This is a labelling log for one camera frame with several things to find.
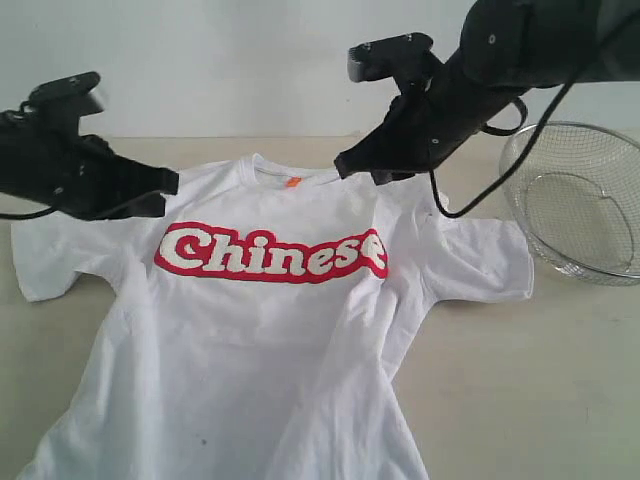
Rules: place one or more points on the white t-shirt red print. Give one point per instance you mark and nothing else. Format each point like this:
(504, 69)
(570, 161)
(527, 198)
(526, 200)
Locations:
(259, 323)

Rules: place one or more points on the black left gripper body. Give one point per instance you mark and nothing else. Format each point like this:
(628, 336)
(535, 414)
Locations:
(86, 179)

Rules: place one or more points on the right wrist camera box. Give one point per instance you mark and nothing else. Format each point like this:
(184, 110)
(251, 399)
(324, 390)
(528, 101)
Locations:
(407, 59)

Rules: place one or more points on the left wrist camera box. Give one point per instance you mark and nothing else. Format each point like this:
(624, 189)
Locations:
(60, 104)

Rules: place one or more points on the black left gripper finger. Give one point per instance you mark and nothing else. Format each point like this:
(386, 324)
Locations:
(136, 179)
(151, 206)

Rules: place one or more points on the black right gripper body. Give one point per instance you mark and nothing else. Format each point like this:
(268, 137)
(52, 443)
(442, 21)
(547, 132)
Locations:
(412, 140)

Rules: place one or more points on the metal wire mesh basket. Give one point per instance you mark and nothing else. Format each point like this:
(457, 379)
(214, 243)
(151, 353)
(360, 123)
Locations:
(576, 198)

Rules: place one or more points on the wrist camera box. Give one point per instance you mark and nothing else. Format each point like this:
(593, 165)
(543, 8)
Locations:
(407, 59)
(60, 104)

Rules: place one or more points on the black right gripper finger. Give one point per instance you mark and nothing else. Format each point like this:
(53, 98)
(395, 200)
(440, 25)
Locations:
(383, 177)
(371, 155)

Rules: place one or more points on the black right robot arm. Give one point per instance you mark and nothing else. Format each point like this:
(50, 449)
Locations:
(506, 48)

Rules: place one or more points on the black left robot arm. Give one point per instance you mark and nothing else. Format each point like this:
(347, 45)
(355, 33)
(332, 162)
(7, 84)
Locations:
(25, 142)

